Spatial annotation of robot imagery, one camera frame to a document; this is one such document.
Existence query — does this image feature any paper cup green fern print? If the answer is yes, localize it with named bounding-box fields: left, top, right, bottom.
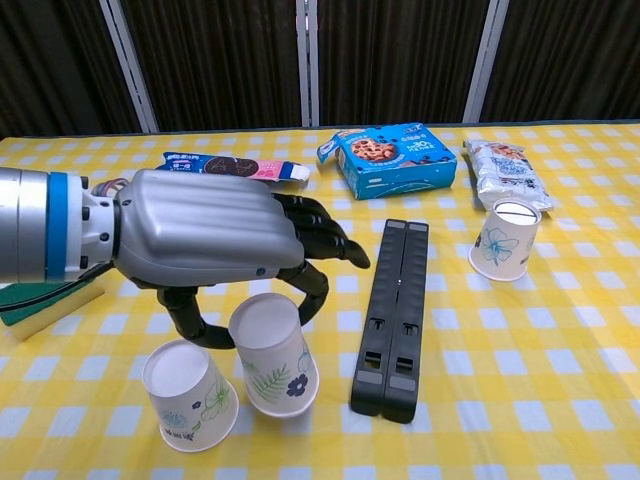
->
left=227, top=292, right=320, bottom=419

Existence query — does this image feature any black cable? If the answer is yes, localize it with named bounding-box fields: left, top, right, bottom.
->
left=49, top=262, right=114, bottom=297

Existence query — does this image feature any white silver snack bag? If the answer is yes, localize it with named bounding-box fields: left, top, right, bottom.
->
left=462, top=138, right=555, bottom=214

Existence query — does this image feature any black folding stand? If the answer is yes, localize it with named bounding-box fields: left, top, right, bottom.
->
left=349, top=218, right=430, bottom=425

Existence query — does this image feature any blue cookie box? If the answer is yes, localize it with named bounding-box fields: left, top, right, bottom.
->
left=316, top=123, right=458, bottom=202

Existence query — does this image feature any paper cup green flower print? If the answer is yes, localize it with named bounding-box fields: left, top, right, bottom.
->
left=141, top=338, right=240, bottom=454

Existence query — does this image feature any blue pink cookie sleeve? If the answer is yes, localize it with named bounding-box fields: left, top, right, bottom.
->
left=162, top=151, right=311, bottom=185

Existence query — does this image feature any paper cup blue flower print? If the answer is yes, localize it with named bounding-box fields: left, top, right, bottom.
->
left=467, top=197, right=543, bottom=282

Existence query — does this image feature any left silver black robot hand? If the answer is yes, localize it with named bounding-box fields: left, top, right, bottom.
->
left=112, top=168, right=372, bottom=350

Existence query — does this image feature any green and yellow sponge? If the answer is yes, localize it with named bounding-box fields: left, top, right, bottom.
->
left=0, top=278, right=106, bottom=343

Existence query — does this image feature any white frame post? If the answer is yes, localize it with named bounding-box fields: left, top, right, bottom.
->
left=98, top=0, right=160, bottom=134
left=295, top=0, right=321, bottom=128
left=462, top=0, right=512, bottom=124

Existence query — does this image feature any yellow checkered tablecloth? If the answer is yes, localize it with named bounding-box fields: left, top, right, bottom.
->
left=0, top=119, right=640, bottom=480

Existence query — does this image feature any coloured wrist wire bundle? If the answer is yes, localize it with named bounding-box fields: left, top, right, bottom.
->
left=89, top=174, right=134, bottom=199

